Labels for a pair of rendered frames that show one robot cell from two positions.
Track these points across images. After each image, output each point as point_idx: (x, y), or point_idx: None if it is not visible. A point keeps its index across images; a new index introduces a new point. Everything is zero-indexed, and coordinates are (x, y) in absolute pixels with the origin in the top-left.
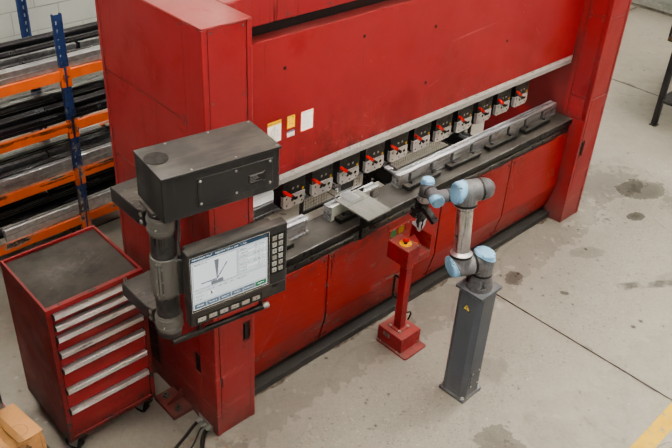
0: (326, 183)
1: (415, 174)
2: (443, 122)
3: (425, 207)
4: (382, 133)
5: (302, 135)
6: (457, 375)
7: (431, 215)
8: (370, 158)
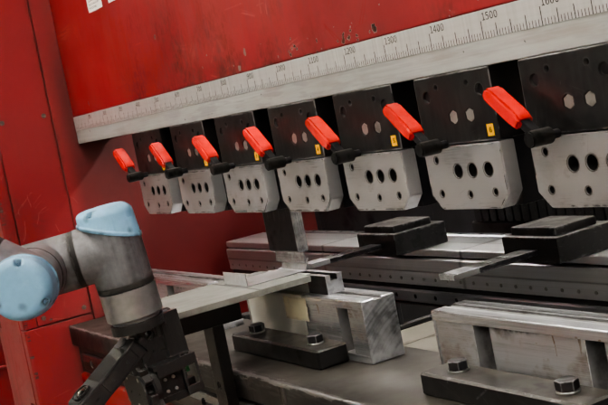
0: (201, 183)
1: (512, 355)
2: (564, 91)
3: (120, 344)
4: (298, 61)
5: (128, 4)
6: None
7: (93, 378)
8: (248, 138)
